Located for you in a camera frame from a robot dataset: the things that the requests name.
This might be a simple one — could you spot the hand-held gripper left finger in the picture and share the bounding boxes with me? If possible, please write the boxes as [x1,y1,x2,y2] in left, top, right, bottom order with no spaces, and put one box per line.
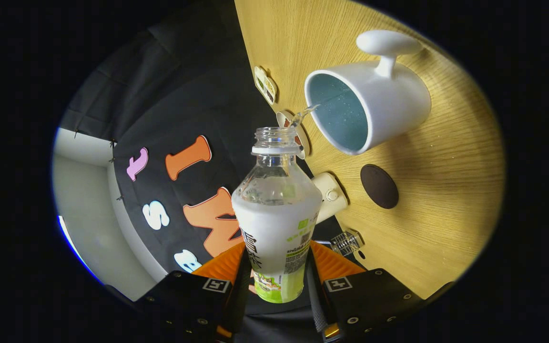
[136,242,253,343]

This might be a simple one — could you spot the white divided condiment dish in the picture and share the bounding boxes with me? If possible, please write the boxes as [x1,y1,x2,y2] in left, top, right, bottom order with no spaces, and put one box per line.
[254,66,278,106]

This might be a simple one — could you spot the white toaster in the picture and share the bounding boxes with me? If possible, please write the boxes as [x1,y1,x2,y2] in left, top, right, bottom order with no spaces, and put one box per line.
[310,172,349,224]

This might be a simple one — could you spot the white oval plate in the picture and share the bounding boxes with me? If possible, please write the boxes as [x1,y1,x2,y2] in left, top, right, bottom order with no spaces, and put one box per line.
[276,111,311,160]

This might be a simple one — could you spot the brown food pieces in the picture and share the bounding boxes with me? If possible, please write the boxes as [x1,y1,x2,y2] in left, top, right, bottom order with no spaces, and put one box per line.
[284,119,304,146]

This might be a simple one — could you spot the clear juice bottle white label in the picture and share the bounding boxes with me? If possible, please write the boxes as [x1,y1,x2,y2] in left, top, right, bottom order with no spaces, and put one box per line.
[231,126,323,304]

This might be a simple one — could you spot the white cup blue inside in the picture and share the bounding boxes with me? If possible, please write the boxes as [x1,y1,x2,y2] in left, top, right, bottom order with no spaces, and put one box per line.
[304,30,432,156]

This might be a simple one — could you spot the black backdrop cloth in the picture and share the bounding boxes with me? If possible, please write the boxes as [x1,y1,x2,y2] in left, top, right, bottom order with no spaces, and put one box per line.
[58,0,366,343]

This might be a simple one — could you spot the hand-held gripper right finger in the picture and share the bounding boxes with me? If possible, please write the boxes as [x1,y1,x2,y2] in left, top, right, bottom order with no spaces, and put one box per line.
[305,241,425,343]

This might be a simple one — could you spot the dark brown round coaster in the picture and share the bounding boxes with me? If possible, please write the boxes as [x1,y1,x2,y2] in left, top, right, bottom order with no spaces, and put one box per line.
[360,164,399,210]

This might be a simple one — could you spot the wire mesh utensil holder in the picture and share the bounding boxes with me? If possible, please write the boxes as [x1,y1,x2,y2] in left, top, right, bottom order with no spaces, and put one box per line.
[329,229,365,257]

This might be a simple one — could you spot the wooden table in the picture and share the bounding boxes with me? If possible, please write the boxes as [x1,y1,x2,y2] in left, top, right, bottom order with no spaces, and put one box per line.
[234,0,506,301]

